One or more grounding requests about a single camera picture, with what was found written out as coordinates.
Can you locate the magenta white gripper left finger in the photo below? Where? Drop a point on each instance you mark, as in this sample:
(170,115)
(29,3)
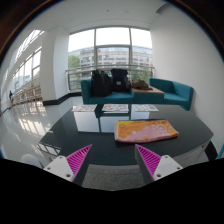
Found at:
(73,167)

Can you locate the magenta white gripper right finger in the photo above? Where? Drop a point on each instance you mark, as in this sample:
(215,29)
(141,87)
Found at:
(153,166)

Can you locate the orange pink patterned towel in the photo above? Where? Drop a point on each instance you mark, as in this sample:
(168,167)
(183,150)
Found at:
(143,131)

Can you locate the left magazine on table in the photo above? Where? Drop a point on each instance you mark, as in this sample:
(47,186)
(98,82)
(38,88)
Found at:
(84,108)

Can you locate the magazine on table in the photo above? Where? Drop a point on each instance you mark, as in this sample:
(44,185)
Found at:
(115,108)
(84,108)
(145,108)

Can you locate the right magazine on table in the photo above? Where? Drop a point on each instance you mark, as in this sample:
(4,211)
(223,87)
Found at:
(145,108)

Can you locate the middle magazine on table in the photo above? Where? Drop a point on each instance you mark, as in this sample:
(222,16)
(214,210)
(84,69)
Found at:
(115,108)

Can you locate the brown wooden sofa tray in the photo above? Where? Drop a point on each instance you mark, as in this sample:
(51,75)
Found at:
(151,90)

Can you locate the teal sofa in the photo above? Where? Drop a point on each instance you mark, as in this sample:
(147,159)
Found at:
(171,93)

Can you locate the brown bag on sofa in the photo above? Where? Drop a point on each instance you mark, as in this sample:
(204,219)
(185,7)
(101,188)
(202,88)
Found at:
(140,84)

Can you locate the black backpack right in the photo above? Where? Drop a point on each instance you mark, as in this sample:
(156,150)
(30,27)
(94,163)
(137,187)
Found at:
(120,79)

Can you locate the black backpack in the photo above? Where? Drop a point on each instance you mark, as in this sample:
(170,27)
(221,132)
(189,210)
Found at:
(100,84)
(120,79)

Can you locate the black backpack left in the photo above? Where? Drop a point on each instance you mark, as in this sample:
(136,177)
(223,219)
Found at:
(100,84)

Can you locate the metal window railing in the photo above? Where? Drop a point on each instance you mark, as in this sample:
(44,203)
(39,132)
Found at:
(76,75)

